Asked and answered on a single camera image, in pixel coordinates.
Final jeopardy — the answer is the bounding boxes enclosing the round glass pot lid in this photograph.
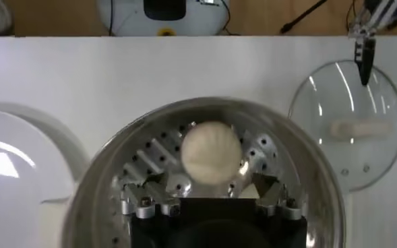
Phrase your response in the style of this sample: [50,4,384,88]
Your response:
[288,59,397,193]

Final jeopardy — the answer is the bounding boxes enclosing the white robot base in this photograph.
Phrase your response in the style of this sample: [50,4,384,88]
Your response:
[96,0,231,37]

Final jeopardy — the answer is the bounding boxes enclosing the white round plate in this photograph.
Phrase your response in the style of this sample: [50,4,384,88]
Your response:
[0,106,80,248]

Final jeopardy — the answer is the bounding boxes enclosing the white steamed baozi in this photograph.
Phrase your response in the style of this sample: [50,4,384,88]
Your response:
[180,120,243,186]

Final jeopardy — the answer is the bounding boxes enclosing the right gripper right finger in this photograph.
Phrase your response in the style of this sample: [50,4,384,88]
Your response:
[251,173,304,220]

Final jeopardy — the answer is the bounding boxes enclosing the stainless steel steamer basket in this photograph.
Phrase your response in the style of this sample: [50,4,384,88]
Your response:
[61,96,347,248]

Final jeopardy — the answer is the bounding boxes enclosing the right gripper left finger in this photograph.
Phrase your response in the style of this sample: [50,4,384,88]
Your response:
[119,173,182,220]

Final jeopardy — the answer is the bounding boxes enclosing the black floor cable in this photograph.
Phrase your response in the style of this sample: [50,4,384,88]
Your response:
[280,0,329,34]

